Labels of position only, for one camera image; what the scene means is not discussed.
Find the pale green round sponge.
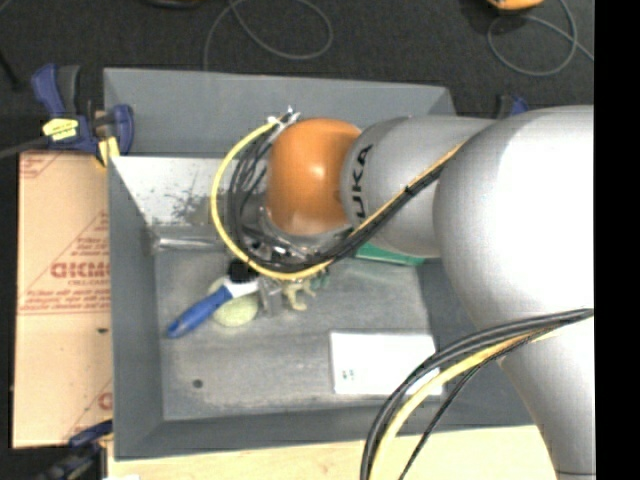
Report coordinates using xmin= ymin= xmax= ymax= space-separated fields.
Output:
xmin=206 ymin=277 xmax=259 ymax=329

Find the blue and white brush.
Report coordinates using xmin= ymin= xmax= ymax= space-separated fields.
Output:
xmin=166 ymin=260 xmax=261 ymax=340

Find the grey metal bin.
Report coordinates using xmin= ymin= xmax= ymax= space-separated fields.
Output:
xmin=102 ymin=66 xmax=537 ymax=459

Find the green flat packet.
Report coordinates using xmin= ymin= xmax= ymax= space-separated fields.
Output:
xmin=353 ymin=242 xmax=427 ymax=268

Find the white flat box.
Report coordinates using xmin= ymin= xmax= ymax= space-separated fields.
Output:
xmin=328 ymin=331 xmax=444 ymax=397

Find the brown cardboard board red print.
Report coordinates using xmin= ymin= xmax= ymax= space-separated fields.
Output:
xmin=11 ymin=149 xmax=114 ymax=449

